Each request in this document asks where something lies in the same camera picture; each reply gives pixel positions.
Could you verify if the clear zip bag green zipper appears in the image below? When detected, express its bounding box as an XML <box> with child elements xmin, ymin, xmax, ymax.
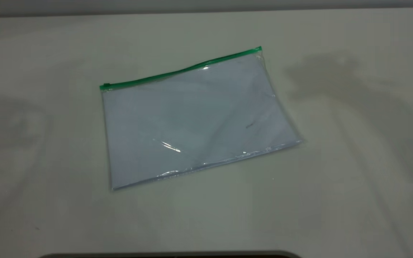
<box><xmin>99</xmin><ymin>46</ymin><xmax>303</xmax><ymax>191</ymax></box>

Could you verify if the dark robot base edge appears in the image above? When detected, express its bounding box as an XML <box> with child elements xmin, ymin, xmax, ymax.
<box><xmin>38</xmin><ymin>250</ymin><xmax>302</xmax><ymax>258</ymax></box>

